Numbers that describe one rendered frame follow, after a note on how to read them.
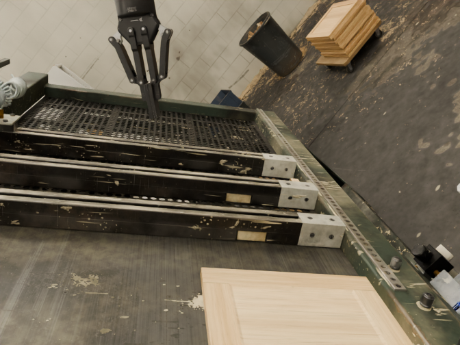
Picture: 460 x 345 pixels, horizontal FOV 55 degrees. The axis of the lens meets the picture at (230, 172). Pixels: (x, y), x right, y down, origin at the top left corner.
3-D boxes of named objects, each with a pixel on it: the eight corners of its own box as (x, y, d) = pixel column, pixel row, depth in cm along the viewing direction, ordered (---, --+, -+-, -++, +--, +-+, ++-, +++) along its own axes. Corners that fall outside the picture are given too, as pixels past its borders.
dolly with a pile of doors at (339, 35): (391, 28, 390) (362, -5, 376) (353, 74, 392) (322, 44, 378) (356, 31, 448) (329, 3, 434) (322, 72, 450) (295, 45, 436)
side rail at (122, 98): (252, 131, 246) (256, 112, 242) (44, 107, 226) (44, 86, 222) (250, 127, 253) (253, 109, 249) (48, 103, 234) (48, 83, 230)
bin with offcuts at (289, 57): (313, 48, 517) (274, 8, 494) (285, 82, 519) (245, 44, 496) (296, 48, 565) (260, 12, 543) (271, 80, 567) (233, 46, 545)
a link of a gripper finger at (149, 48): (144, 26, 88) (150, 25, 88) (155, 82, 91) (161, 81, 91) (137, 26, 85) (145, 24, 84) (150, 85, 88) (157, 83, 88)
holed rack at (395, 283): (406, 291, 99) (406, 289, 99) (394, 291, 98) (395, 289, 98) (261, 109, 250) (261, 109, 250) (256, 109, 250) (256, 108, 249)
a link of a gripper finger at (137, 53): (133, 27, 85) (126, 27, 85) (143, 85, 88) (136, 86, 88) (139, 27, 88) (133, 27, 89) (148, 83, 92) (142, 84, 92)
